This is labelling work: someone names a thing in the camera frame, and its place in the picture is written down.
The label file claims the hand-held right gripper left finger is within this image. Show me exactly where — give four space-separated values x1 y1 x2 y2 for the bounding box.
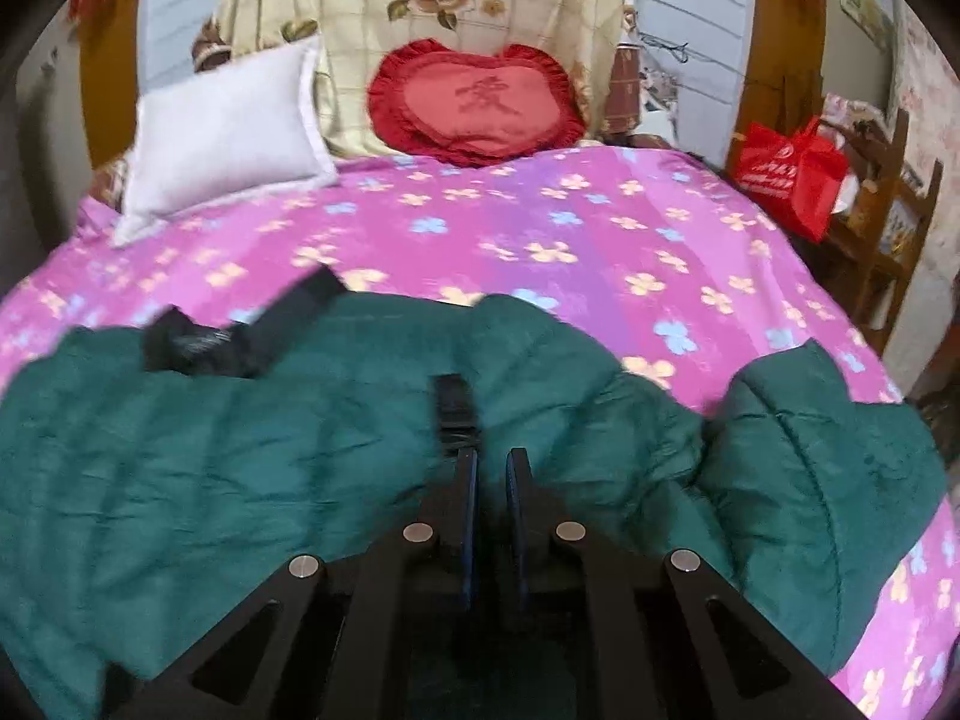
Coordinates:
112 448 481 720

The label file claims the white pillow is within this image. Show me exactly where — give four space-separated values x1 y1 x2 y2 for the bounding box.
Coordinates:
111 36 340 247

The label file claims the red shopping bag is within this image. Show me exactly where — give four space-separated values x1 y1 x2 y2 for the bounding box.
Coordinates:
731 116 850 242

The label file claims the pink floral bedsheet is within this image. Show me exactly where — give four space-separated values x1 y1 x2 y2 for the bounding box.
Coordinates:
0 142 953 720

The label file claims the red heart-shaped cushion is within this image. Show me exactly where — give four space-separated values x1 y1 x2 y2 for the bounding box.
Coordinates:
367 45 587 168

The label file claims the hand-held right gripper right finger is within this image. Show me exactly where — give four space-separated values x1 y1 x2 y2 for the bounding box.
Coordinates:
504 447 863 720

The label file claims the dark green puffer jacket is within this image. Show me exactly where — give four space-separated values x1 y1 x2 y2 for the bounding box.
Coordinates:
0 266 950 720

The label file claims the wooden shelf rack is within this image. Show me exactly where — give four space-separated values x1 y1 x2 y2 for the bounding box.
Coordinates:
821 94 944 350

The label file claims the brown patterned bedding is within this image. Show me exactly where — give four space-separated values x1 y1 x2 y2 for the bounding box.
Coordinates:
600 37 683 147

